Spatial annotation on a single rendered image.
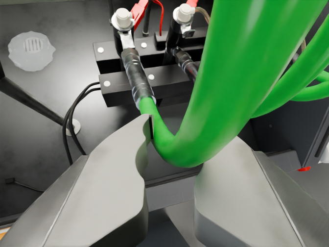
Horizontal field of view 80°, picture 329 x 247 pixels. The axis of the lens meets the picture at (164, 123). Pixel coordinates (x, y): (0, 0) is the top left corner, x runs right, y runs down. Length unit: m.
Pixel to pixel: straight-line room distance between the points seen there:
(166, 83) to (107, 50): 0.12
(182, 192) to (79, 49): 0.42
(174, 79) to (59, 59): 0.31
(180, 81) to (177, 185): 0.19
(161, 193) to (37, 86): 0.38
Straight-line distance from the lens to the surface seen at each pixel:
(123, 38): 0.27
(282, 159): 0.47
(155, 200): 0.37
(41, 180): 0.52
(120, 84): 0.36
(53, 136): 0.52
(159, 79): 0.37
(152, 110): 0.15
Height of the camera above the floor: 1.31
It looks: 75 degrees down
